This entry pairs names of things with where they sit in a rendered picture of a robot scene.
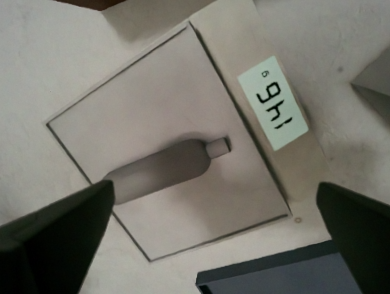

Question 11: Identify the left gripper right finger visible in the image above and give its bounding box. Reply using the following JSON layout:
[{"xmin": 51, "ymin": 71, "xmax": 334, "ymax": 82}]
[{"xmin": 316, "ymin": 182, "xmax": 390, "ymax": 294}]

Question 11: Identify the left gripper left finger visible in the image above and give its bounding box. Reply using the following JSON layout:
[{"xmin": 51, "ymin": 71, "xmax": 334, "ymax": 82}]
[{"xmin": 0, "ymin": 180, "xmax": 115, "ymax": 294}]

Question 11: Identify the red-brown open box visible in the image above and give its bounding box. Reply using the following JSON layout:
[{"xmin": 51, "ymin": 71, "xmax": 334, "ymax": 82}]
[{"xmin": 52, "ymin": 0, "xmax": 126, "ymax": 11}]

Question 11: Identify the grey gas cylinder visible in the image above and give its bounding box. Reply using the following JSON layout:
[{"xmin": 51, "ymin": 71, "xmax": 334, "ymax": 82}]
[{"xmin": 102, "ymin": 137, "xmax": 231, "ymax": 205}]

